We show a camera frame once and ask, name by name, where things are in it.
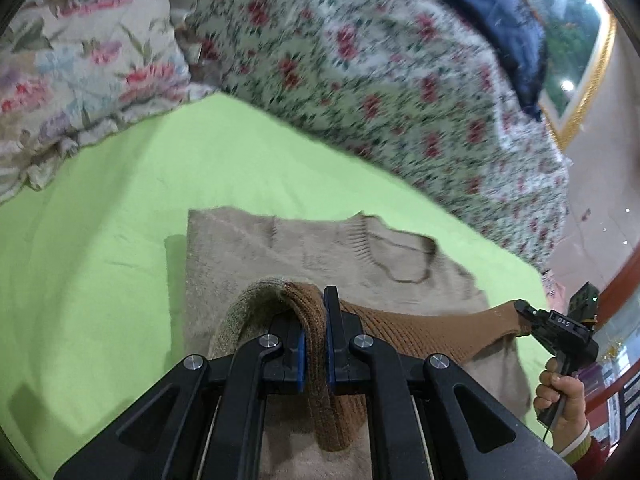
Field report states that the dark blue cloth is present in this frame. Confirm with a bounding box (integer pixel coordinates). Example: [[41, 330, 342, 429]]
[[380, 0, 551, 121]]

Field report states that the gold framed picture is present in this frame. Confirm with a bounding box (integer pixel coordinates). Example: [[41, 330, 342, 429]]
[[500, 0, 618, 151]]

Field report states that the beige and brown knit sweater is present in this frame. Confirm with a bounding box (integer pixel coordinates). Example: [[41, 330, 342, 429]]
[[182, 208, 533, 480]]

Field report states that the green bed sheet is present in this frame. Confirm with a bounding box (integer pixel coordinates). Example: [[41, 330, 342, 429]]
[[0, 92, 553, 480]]

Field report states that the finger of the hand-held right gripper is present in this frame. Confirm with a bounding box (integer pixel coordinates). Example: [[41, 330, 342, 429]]
[[514, 299, 542, 336]]

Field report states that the person's right forearm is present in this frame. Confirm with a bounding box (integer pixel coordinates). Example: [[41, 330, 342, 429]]
[[554, 421, 610, 480]]

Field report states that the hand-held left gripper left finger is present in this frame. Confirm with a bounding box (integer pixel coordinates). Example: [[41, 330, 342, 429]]
[[54, 316, 307, 480]]

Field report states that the pastel floral pillow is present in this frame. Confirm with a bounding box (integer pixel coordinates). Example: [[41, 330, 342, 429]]
[[0, 0, 216, 206]]

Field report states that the red flower print blanket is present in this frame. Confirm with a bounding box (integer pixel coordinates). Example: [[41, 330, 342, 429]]
[[170, 0, 573, 301]]

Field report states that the red wooden railing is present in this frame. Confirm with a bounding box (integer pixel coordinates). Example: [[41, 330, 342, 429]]
[[582, 245, 640, 461]]

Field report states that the person's right hand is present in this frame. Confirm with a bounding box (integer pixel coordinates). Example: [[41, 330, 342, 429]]
[[533, 369, 589, 445]]

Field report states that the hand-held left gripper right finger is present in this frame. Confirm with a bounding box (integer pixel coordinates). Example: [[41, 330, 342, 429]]
[[323, 286, 576, 480]]

